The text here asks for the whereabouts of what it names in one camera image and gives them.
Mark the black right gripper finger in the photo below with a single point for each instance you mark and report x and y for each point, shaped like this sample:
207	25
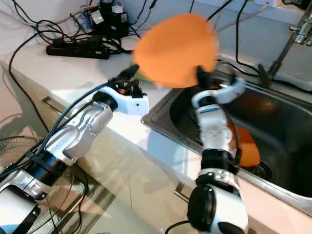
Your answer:
204	76

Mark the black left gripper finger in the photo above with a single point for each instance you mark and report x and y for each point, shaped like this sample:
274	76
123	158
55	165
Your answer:
129	72

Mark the orange shallow plate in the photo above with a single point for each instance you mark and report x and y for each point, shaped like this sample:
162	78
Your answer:
175	48

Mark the orange square bowl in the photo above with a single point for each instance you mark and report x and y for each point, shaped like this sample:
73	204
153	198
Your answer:
248	146

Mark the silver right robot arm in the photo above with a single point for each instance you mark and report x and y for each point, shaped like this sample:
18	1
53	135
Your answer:
212	131

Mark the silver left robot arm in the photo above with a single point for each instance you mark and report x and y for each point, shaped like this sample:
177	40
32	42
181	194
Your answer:
83	131

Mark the chrome kitchen faucet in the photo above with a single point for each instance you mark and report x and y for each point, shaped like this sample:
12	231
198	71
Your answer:
278	53

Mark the beige kitchen counter cabinet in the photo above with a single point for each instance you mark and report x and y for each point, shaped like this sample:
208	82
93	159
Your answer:
141	175

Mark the black power adapter block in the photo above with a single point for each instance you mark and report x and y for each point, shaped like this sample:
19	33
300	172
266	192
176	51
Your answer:
107	23

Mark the black power strip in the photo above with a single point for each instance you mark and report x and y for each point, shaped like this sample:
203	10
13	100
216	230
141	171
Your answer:
73	52

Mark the stainless steel sink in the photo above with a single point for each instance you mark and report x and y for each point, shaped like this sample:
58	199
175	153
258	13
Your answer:
282	131

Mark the metal cage floor fan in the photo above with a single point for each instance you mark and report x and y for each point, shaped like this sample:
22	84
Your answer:
14	151

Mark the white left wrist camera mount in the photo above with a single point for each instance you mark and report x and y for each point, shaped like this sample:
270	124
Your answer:
135	103

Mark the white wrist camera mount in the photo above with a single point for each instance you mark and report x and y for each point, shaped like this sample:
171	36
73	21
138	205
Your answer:
207	95
135	103

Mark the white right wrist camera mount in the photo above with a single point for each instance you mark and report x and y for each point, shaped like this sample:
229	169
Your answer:
207	95

